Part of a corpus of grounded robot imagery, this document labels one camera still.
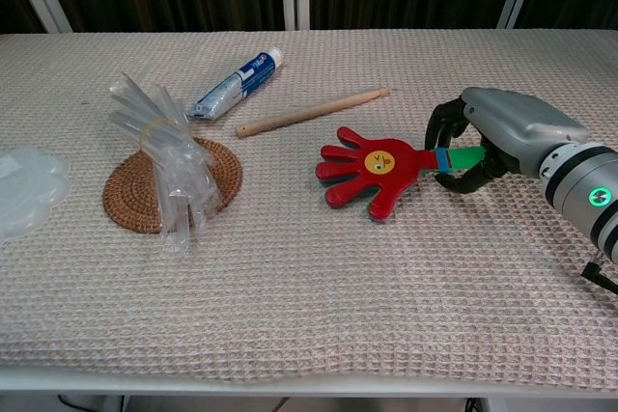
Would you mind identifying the white table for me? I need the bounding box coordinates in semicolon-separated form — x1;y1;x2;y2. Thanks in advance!
0;366;618;401

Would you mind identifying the bundle of clear plastic sleeves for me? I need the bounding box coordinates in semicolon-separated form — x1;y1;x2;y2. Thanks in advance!
108;71;224;255

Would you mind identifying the beige waffle tablecloth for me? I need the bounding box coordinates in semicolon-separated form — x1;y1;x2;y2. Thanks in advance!
0;28;618;392

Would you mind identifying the wooden stick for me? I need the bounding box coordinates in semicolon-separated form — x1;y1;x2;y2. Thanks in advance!
235;87;390;139

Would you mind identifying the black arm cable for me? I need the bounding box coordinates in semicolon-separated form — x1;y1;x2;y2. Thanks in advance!
581;250;618;296

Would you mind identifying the clear flower-shaped plastic lid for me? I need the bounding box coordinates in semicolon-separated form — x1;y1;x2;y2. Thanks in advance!
0;145;72;245

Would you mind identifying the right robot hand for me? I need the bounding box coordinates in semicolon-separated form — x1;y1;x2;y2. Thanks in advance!
424;87;591;195

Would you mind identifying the blue white toothpaste tube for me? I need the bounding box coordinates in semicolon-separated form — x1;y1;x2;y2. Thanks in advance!
186;46;285;122

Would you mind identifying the yellow rubber band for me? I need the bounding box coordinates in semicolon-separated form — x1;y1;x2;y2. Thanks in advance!
138;117;187;149

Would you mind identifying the red hand clapper toy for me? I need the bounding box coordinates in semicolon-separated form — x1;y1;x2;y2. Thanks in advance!
315;125;487;226

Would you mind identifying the woven rattan coaster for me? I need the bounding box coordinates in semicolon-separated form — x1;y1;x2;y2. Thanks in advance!
101;136;244;234

